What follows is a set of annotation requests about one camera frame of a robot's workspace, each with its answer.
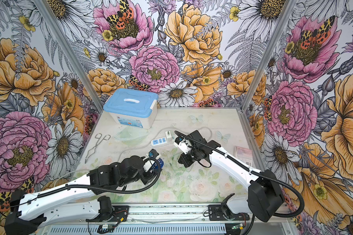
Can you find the aluminium right corner post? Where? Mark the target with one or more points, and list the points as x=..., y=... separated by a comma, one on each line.
x=274, y=39

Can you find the aluminium corner post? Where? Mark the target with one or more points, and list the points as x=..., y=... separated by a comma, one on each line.
x=274, y=39
x=56, y=29

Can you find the white charger adapter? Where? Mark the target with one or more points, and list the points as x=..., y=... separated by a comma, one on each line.
x=168, y=135

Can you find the clear green plastic bag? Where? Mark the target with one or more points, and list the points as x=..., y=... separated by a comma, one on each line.
x=131, y=136

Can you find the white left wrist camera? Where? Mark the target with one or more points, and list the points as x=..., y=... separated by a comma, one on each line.
x=150, y=162

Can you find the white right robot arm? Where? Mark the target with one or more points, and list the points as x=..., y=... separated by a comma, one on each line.
x=264, y=195

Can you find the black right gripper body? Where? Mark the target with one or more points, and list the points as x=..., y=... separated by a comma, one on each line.
x=191, y=157

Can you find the blue electric shaver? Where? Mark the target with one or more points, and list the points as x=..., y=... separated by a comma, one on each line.
x=160, y=163

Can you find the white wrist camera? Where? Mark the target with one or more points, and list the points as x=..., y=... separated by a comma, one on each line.
x=183, y=144
x=150, y=162

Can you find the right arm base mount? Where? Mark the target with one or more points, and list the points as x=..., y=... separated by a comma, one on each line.
x=222, y=213

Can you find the aluminium front rail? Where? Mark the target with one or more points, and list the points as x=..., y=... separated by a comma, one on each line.
x=139, y=213

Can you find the floral table mat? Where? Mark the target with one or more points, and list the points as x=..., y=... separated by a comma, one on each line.
x=176, y=183

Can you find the blue lid storage box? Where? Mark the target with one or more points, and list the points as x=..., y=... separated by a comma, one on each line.
x=132, y=107

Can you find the pink packet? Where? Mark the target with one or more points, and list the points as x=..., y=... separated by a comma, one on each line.
x=245, y=155

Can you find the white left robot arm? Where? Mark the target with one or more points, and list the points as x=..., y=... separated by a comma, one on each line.
x=82, y=197

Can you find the metal scissor tongs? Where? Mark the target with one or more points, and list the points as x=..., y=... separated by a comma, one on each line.
x=100, y=138

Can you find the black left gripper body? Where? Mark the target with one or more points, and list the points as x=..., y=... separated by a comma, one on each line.
x=145, y=177

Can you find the white power strip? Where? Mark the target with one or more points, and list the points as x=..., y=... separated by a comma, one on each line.
x=159, y=141

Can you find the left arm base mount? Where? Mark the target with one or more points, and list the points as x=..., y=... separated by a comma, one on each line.
x=117, y=213

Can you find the aluminium left corner post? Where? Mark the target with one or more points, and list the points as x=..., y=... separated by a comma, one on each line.
x=56, y=29

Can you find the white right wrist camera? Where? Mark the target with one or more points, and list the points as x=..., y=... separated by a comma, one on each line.
x=183, y=144

